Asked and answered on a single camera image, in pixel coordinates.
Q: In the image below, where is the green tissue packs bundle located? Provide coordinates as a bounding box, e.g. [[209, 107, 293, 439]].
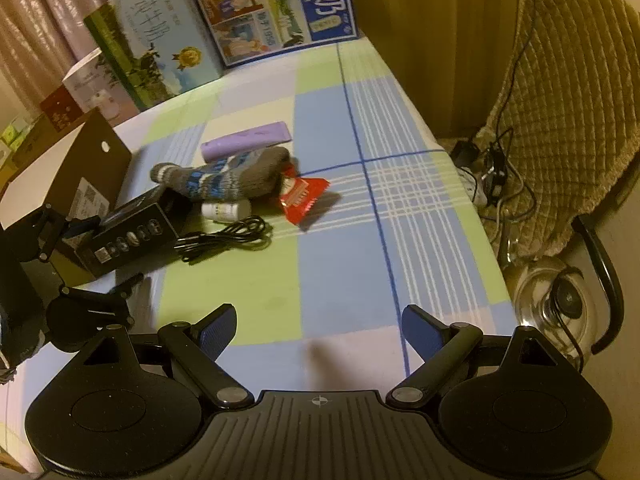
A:
[[0, 115, 31, 161]]

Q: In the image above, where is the red gift box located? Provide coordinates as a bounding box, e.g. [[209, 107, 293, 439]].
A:
[[39, 85, 83, 133]]

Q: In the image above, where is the small white bottle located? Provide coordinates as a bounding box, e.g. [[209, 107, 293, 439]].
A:
[[201, 199, 252, 223]]

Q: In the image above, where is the white humidifier box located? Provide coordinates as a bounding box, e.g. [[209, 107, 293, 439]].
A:
[[61, 47, 141, 126]]

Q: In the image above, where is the glass kettle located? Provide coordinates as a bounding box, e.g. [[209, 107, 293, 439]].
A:
[[502, 217, 626, 371]]

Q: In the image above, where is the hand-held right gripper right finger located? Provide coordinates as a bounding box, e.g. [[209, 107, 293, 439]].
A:
[[385, 304, 566, 408]]

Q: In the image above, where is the red snack packet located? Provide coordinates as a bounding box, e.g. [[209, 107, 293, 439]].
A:
[[277, 162, 332, 231]]

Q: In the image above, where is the white power strip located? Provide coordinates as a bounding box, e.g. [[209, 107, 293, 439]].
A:
[[457, 165, 490, 207]]

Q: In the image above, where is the brown cardboard carton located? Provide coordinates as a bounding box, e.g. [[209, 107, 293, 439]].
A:
[[0, 115, 58, 186]]

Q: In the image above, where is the purple packet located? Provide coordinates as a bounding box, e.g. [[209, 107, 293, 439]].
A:
[[201, 121, 292, 162]]

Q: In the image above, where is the brown cardboard box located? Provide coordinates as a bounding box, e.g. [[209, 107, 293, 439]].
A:
[[0, 109, 133, 241]]

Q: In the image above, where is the black product box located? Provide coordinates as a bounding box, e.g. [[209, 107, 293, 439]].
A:
[[52, 190, 193, 278]]

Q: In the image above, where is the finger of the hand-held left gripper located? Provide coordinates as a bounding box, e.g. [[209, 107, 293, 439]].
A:
[[60, 274, 147, 321], [30, 205, 103, 263]]

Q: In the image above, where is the blue milk carton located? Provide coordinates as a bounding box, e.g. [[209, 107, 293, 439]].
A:
[[187, 0, 360, 68]]

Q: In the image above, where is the green milk carton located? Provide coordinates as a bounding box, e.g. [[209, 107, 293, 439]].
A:
[[82, 0, 223, 111]]

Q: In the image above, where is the pink patterned curtain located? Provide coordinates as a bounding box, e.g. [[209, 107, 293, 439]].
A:
[[0, 0, 186, 106]]

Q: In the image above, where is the black power adapter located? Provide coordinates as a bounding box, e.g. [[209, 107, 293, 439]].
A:
[[450, 141, 483, 168]]

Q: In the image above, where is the checked tablecloth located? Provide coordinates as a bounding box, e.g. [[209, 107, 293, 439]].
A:
[[0, 40, 516, 461]]

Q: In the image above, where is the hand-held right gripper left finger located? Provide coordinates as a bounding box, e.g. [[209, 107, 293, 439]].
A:
[[82, 302, 256, 408]]

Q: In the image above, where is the striped knitted sock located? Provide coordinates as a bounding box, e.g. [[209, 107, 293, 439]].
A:
[[150, 146, 293, 201]]

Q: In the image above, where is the thin black charger cable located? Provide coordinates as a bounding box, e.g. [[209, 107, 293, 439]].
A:
[[492, 0, 543, 201]]

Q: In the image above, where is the quilted chair cover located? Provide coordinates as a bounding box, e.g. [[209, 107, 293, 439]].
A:
[[475, 0, 640, 258]]

